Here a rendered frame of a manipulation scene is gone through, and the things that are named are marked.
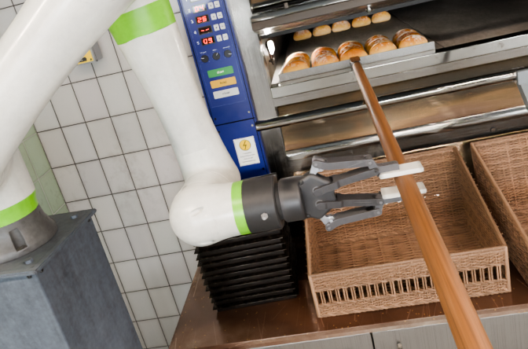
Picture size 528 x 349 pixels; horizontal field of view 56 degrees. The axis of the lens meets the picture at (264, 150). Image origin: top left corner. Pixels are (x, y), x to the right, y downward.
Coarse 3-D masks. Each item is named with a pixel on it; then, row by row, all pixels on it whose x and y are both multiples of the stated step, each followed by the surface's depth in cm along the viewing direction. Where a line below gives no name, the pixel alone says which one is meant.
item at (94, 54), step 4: (96, 44) 173; (92, 48) 169; (96, 48) 172; (88, 52) 169; (92, 52) 169; (96, 52) 172; (100, 52) 175; (84, 56) 170; (88, 56) 169; (92, 56) 170; (96, 56) 171; (100, 56) 174; (84, 60) 170; (88, 60) 170; (92, 60) 170; (96, 60) 171; (80, 64) 171
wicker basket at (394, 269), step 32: (384, 160) 178; (416, 160) 177; (448, 160) 175; (352, 192) 181; (448, 192) 176; (320, 224) 184; (352, 224) 183; (384, 224) 181; (448, 224) 177; (480, 224) 157; (320, 256) 178; (352, 256) 173; (384, 256) 169; (416, 256) 165; (480, 256) 138; (320, 288) 145; (352, 288) 157; (384, 288) 153; (416, 288) 150; (480, 288) 141
